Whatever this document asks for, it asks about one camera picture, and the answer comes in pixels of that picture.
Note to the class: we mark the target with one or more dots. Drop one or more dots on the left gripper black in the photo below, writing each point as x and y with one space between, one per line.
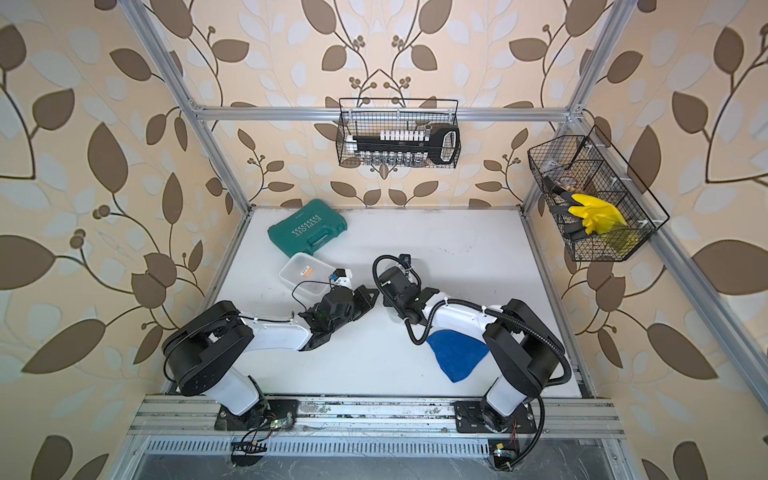
360 295

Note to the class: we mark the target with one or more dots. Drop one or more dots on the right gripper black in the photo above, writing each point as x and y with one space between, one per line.
387 301

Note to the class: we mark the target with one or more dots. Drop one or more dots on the blue cleaning cloth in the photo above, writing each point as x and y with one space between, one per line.
456 354

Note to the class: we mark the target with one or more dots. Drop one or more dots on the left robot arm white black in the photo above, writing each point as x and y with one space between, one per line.
200 357

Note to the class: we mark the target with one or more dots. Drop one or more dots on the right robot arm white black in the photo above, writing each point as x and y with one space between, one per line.
527 354

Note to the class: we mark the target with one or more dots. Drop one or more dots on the small clear lunch box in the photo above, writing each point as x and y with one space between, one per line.
307 277

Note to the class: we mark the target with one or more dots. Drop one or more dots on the green plastic tool case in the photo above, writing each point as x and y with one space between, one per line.
307 230

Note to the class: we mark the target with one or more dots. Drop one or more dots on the black socket set holder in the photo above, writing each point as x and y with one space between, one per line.
435 144

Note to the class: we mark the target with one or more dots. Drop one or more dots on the black pliers in basket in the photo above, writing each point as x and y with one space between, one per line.
567 210

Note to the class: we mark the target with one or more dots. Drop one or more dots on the yellow rubber glove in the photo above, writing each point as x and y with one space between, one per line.
597 216

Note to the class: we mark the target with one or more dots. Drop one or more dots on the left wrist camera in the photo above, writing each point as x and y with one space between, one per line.
341 278

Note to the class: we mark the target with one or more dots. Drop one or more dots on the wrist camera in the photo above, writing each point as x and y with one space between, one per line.
405 261
341 278

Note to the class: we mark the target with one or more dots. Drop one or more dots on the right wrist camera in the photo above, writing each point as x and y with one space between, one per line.
405 261

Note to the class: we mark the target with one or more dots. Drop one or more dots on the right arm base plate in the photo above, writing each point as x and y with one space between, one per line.
477 416

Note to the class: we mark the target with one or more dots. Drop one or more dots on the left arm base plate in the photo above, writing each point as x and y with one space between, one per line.
266 414

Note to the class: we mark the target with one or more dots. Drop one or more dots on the back black wire basket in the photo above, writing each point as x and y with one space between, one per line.
373 114

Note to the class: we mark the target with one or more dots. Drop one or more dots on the side black wire basket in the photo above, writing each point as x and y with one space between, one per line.
582 164

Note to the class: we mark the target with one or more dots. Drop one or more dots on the aluminium front rail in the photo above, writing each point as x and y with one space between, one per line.
348 416

